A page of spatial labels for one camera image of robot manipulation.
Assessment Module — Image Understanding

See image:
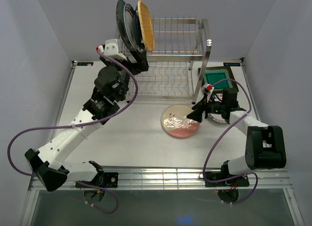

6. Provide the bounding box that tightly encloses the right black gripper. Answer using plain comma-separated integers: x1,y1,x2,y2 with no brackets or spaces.
187,93,226,123

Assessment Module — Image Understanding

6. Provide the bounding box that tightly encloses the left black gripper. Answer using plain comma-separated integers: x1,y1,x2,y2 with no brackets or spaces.
101,49,149,101

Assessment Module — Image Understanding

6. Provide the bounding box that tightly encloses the white plate navy lettered rim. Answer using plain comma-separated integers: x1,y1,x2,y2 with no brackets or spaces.
208,93,227,125

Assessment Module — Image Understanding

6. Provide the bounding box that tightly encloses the dark blue leaf-shaped dish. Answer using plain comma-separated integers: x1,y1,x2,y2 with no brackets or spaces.
132,10,145,50

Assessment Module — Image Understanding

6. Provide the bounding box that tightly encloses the pink cream floral round plate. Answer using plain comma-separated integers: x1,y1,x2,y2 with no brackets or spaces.
160,104,200,138

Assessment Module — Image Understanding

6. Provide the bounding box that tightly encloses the square bamboo-pattern tray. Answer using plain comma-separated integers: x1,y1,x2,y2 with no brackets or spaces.
137,0,155,52

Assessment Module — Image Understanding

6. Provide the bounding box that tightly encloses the white plate green red rim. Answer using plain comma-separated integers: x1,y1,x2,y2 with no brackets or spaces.
123,3,138,50

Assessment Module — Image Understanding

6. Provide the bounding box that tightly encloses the large dark teal round plate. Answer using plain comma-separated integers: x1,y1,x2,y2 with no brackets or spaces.
116,0,133,51

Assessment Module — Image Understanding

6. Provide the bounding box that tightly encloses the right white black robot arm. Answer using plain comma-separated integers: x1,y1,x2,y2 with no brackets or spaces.
187,85,287,186

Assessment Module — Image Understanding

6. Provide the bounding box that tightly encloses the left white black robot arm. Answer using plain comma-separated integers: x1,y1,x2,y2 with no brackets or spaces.
25,46,149,191

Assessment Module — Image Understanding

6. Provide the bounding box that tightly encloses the green square dish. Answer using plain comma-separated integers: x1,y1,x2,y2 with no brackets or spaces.
204,70,232,91

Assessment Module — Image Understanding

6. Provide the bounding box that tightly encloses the stainless steel two-tier dish rack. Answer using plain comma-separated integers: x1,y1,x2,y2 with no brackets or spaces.
127,17,212,104

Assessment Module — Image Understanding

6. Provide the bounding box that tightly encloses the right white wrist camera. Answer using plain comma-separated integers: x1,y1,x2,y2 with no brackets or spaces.
201,83,214,101

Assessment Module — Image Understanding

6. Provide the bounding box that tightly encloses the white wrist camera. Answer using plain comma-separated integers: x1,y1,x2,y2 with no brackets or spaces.
201,83,214,101
96,39,127,61

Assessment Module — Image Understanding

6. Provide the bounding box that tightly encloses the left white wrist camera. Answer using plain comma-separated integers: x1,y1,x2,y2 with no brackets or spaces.
96,39,127,61

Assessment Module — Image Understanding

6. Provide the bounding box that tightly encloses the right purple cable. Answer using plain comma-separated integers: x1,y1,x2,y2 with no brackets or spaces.
202,78,258,205

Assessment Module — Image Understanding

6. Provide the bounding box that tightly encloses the purple cable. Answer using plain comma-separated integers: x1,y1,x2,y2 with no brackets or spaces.
7,54,139,214
202,78,258,205

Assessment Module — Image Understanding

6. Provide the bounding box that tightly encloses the aluminium front rail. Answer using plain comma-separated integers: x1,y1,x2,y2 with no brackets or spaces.
28,169,293,191

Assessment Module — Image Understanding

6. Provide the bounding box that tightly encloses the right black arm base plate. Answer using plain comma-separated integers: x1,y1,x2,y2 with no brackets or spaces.
205,171,250,187

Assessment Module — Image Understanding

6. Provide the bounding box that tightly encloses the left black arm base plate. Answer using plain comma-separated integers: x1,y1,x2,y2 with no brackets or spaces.
75,172,119,188

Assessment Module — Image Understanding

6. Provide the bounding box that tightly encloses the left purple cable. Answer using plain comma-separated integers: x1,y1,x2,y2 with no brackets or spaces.
7,54,139,214

